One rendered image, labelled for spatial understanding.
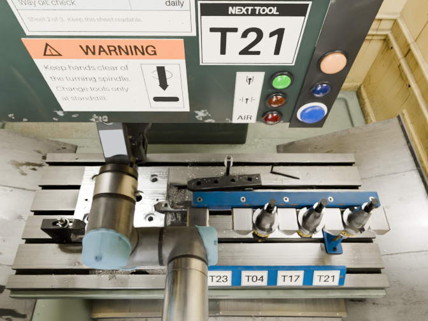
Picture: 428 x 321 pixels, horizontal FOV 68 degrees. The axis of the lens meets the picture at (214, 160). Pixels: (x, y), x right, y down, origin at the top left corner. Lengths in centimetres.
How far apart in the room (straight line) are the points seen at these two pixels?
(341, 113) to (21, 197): 164
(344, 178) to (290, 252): 37
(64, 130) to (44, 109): 144
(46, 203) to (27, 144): 51
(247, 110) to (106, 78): 17
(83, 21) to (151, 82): 9
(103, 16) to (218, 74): 12
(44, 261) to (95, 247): 68
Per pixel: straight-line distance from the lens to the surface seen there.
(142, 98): 39
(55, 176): 134
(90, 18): 33
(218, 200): 80
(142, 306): 124
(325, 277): 109
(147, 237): 63
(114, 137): 58
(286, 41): 34
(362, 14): 34
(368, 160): 153
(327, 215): 85
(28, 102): 45
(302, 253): 114
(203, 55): 34
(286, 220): 81
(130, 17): 32
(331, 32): 34
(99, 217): 55
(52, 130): 192
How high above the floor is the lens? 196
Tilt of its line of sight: 58 degrees down
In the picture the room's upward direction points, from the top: 1 degrees clockwise
